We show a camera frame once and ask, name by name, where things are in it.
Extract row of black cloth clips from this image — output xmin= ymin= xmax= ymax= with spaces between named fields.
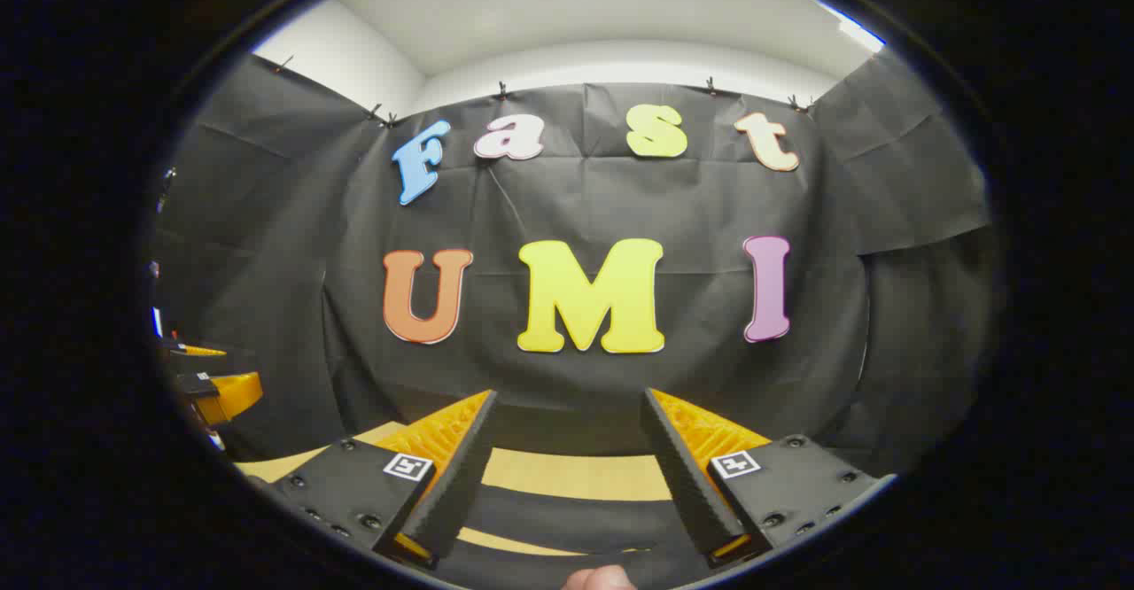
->
xmin=273 ymin=54 xmax=814 ymax=128

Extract rectangular ceiling light panel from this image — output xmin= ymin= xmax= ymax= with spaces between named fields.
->
xmin=811 ymin=0 xmax=887 ymax=55

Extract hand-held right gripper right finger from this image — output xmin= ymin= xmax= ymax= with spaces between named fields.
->
xmin=640 ymin=387 xmax=897 ymax=571

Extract black backdrop cloth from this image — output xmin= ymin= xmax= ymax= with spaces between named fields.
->
xmin=146 ymin=51 xmax=998 ymax=485

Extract dark blue jeans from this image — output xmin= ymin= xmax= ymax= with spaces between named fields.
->
xmin=434 ymin=482 xmax=736 ymax=590

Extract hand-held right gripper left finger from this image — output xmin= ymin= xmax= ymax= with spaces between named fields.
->
xmin=248 ymin=388 xmax=499 ymax=571

